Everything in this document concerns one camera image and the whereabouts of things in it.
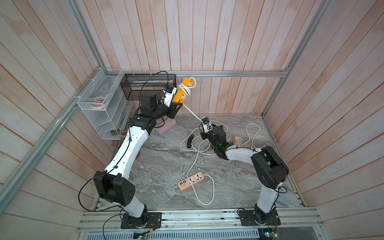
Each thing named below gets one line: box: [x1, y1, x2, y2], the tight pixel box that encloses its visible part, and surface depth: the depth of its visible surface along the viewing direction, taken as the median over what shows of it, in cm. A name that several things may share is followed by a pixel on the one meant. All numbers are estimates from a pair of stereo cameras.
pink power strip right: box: [233, 134, 244, 147], surface depth 103 cm
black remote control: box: [186, 134, 194, 149], surface depth 103 cm
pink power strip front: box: [178, 171, 205, 191], surface depth 85 cm
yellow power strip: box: [172, 77, 194, 104], surface depth 70 cm
